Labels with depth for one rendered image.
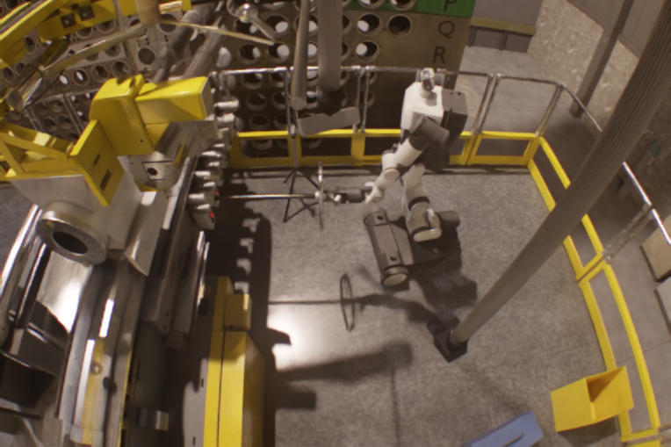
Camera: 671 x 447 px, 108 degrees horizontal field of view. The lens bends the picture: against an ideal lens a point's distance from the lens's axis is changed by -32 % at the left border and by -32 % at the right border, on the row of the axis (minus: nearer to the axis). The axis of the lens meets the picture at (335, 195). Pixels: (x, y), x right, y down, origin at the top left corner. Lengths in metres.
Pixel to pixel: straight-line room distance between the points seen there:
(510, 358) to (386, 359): 0.89
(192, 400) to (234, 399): 0.21
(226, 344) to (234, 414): 0.36
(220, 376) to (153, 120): 1.21
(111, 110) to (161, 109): 0.17
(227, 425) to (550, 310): 2.36
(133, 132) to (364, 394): 1.93
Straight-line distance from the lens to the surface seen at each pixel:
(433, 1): 3.42
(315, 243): 2.72
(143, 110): 1.17
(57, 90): 4.69
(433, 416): 2.39
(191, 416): 1.83
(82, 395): 1.44
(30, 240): 1.64
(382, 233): 2.57
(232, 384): 1.80
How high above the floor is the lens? 2.30
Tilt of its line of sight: 50 degrees down
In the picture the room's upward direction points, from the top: 1 degrees clockwise
